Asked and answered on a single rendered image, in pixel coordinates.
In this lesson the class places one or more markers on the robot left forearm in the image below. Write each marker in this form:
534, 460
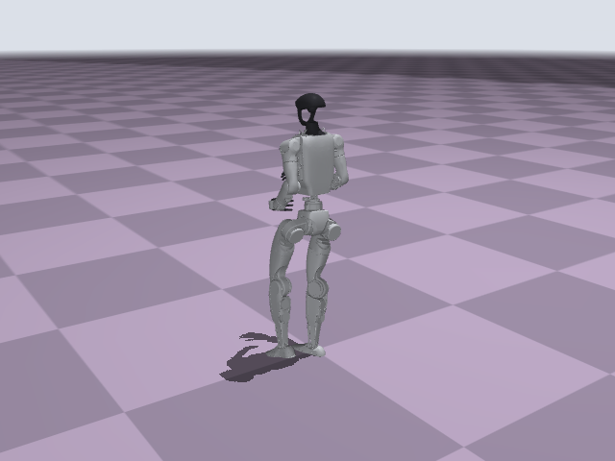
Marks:
282, 200

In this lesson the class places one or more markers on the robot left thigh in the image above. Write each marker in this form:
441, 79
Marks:
288, 233

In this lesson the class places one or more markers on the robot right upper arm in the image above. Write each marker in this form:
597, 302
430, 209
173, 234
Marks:
341, 176

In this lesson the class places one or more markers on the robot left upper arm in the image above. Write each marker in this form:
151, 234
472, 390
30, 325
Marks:
289, 150

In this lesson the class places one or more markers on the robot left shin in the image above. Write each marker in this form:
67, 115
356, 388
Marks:
280, 309

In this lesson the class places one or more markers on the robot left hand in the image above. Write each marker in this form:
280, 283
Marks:
286, 209

